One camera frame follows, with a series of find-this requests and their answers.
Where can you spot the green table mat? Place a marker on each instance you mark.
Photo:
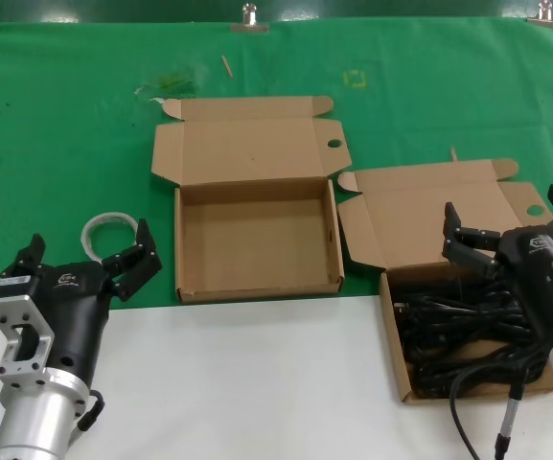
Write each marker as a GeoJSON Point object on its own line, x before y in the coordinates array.
{"type": "Point", "coordinates": [65, 144]}

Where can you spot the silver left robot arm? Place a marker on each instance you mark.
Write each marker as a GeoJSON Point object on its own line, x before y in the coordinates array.
{"type": "Point", "coordinates": [36, 417]}

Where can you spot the empty open cardboard box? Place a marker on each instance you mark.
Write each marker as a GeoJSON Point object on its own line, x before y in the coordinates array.
{"type": "Point", "coordinates": [252, 239]}

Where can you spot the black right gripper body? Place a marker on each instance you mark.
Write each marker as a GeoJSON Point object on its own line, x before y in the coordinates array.
{"type": "Point", "coordinates": [539, 278]}

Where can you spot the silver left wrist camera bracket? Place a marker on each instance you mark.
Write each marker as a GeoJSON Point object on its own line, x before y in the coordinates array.
{"type": "Point", "coordinates": [7, 311]}

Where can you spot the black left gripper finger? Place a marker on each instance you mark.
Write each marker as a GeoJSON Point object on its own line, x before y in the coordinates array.
{"type": "Point", "coordinates": [137, 261]}
{"type": "Point", "coordinates": [31, 254]}

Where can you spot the metal binder clip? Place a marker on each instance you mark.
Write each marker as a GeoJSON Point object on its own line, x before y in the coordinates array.
{"type": "Point", "coordinates": [249, 26]}
{"type": "Point", "coordinates": [546, 19]}

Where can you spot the clear tape roll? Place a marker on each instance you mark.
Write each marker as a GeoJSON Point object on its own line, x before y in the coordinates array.
{"type": "Point", "coordinates": [108, 218]}

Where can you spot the clear plastic wrapper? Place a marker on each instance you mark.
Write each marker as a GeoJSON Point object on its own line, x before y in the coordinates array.
{"type": "Point", "coordinates": [173, 81]}

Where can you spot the small wooden stick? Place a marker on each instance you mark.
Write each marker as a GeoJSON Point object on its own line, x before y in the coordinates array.
{"type": "Point", "coordinates": [227, 65]}

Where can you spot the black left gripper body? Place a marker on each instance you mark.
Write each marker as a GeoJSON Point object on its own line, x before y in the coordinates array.
{"type": "Point", "coordinates": [75, 311]}

